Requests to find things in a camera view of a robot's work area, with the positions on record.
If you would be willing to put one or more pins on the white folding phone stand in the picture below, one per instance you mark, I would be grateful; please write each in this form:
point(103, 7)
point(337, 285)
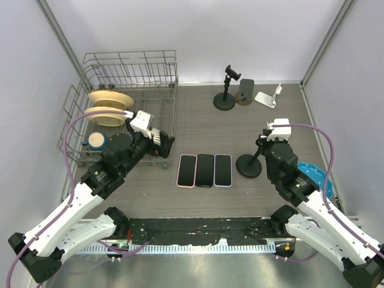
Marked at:
point(269, 100)

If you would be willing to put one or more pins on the pink case phone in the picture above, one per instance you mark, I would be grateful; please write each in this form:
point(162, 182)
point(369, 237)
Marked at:
point(186, 171)

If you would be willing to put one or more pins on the blue ceramic mug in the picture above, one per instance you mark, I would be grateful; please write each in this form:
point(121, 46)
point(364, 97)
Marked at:
point(96, 141)

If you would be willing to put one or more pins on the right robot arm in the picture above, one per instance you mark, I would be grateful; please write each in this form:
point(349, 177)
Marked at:
point(314, 219)

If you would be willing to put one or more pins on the black round base stand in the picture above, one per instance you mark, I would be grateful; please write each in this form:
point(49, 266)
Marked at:
point(225, 101)

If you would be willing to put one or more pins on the grey wire dish rack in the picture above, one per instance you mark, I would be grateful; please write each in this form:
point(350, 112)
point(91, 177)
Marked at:
point(150, 78)

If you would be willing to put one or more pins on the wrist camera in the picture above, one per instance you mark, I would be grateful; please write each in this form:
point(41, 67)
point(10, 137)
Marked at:
point(279, 129)
point(139, 122)

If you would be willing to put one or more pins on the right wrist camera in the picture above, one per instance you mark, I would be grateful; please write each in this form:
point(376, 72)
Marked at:
point(279, 129)

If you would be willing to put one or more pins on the striped ceramic teapot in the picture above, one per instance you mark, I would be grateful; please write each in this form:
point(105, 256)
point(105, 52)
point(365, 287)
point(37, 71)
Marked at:
point(156, 136)

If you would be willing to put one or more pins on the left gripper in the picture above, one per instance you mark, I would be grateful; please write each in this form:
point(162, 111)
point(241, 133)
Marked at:
point(162, 150)

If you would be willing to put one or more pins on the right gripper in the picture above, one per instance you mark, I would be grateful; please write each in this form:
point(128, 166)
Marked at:
point(265, 142)

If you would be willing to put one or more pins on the black phone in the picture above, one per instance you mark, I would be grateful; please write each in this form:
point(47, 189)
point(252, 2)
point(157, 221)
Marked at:
point(204, 171)

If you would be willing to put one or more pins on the rear cream plate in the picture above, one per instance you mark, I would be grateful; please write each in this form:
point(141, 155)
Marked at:
point(111, 99)

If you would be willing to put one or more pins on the white phone blue screen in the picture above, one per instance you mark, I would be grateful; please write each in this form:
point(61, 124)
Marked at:
point(222, 170)

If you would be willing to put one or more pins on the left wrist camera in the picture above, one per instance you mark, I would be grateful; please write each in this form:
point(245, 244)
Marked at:
point(139, 122)

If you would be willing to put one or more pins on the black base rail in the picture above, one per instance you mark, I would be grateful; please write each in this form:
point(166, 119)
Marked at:
point(202, 231)

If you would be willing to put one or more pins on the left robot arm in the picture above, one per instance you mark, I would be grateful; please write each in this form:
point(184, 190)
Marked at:
point(44, 249)

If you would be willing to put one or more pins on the cream plate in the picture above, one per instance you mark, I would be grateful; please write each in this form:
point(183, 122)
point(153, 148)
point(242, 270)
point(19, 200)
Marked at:
point(111, 99)
point(113, 119)

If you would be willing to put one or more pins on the grey phone stand wooden base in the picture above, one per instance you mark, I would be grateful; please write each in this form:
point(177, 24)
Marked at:
point(244, 96)

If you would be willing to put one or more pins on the front cream plate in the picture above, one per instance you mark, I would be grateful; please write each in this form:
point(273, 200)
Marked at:
point(113, 119)

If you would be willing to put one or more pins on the blue dotted plate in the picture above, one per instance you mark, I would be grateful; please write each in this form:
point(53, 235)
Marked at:
point(317, 175)

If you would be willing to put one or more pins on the black gooseneck phone stand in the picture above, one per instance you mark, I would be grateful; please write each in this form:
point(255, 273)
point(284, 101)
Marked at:
point(249, 165)

